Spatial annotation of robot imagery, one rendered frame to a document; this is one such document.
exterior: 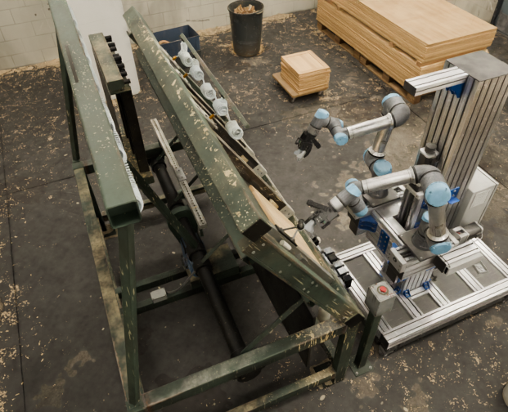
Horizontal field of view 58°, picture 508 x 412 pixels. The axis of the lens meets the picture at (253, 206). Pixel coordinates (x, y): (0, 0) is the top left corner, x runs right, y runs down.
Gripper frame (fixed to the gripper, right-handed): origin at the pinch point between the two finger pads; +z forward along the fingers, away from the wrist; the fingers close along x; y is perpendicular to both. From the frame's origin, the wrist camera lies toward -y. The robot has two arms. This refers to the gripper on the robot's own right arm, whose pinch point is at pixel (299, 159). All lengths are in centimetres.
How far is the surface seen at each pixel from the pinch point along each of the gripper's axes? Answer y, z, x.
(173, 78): 89, -23, -23
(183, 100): 90, -22, 0
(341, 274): -30, 47, 56
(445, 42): -278, -81, -178
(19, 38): 109, 159, -487
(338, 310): 6, 37, 91
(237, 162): 48.9, 4.0, 7.8
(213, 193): 80, 2, 43
